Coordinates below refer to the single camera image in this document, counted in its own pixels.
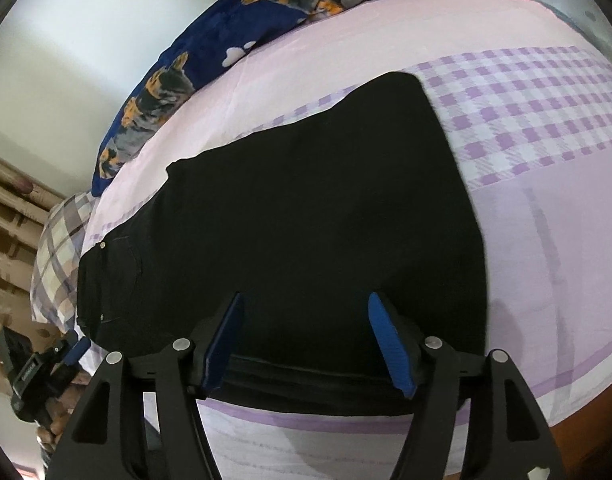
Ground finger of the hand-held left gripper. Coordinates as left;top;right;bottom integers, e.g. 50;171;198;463
61;337;93;367

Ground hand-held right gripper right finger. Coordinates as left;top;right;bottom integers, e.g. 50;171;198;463
367;291;568;480

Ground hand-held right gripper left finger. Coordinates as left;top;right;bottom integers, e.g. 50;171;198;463
45;291;247;480

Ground black pants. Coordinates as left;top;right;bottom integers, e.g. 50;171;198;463
76;72;489;418

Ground person's left hand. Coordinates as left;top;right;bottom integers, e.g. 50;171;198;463
35;372;89;456

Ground plaid pillow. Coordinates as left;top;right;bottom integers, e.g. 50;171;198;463
30;192;101;335

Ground rattan headboard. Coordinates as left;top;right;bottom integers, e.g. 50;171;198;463
0;149;69;356

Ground purple checked bed sheet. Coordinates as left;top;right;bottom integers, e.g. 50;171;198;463
73;0;612;478

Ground navy dog print blanket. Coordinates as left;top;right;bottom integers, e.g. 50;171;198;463
91;0;487;197

